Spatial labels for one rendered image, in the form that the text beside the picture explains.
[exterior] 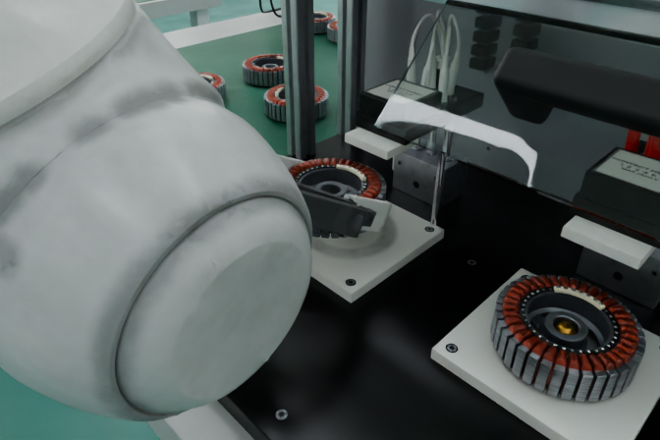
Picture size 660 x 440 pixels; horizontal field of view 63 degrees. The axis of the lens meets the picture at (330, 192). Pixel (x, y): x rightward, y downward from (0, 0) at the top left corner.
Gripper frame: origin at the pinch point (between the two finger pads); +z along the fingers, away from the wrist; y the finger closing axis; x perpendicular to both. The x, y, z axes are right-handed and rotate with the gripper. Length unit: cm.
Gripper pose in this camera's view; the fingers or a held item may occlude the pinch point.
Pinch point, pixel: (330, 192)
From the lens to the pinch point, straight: 55.1
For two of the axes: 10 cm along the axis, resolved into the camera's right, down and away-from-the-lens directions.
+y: 7.0, 3.7, -6.1
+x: 3.6, -9.2, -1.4
